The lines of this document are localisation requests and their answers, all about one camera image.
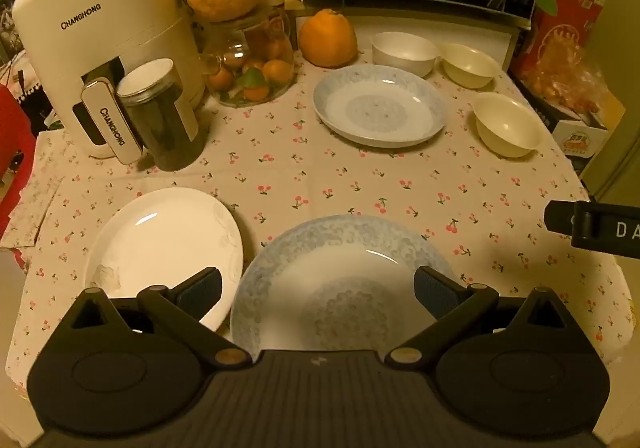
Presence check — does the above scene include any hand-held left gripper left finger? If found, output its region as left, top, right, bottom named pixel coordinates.
left=67, top=267, right=252, bottom=371

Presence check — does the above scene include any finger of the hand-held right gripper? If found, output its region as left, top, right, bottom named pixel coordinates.
left=544, top=200, right=576, bottom=232

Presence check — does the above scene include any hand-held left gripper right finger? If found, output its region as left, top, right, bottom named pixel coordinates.
left=382, top=266, right=571, bottom=370

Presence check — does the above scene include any white floral plate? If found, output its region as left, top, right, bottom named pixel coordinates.
left=84, top=187, right=244, bottom=333

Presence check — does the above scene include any cream bowl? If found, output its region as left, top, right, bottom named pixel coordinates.
left=472, top=92, right=546, bottom=159
left=439, top=42, right=501, bottom=89

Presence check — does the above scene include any blue patterned plate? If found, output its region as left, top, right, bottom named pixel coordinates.
left=229, top=214, right=458, bottom=359
left=313, top=64, right=448, bottom=149

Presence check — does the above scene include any white bowl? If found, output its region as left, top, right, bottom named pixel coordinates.
left=371, top=32, right=440, bottom=77

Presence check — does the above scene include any white cardboard box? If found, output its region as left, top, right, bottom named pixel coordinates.
left=510, top=72, right=621, bottom=173

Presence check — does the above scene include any plastic bag of fruit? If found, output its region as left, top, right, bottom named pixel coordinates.
left=520, top=35, right=626, bottom=129

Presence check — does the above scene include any cherry print tablecloth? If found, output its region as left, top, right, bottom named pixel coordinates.
left=0, top=10, right=633, bottom=409

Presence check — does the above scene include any dark jar with metal lid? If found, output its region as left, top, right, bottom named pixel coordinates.
left=116, top=58, right=208, bottom=173

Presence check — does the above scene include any orange cardboard box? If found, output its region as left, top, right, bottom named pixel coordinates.
left=507, top=0, right=606, bottom=78

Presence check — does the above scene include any glass jar of kumquats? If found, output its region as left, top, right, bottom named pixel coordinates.
left=200, top=8, right=296, bottom=108

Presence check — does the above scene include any white microwave stand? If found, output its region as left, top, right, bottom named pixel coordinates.
left=292, top=10, right=521, bottom=73

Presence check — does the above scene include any red chair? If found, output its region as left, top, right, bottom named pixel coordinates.
left=0, top=82, right=38, bottom=239

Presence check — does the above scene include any white air fryer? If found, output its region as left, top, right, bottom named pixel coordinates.
left=11, top=0, right=208, bottom=165

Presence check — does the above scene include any picture frame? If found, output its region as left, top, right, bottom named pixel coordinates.
left=0, top=0, right=28, bottom=66

